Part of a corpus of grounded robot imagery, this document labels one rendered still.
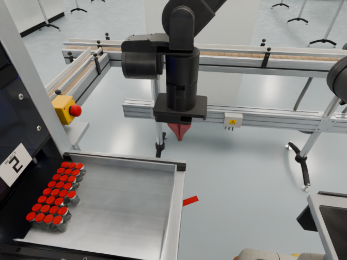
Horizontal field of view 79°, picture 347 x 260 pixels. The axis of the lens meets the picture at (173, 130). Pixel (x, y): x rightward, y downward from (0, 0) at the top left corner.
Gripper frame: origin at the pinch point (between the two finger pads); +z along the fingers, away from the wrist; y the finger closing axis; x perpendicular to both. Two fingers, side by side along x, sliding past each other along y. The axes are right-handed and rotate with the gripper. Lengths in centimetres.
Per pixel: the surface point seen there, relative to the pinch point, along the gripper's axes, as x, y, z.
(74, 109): -15.6, 36.1, 7.6
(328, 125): -86, -91, 60
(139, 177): -1.7, 12.2, 20.4
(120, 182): 1.1, 17.4, 20.3
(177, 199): 4.1, -0.1, 20.6
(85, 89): -46, 50, 20
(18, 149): 5.4, 38.2, 4.3
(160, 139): -85, 24, 87
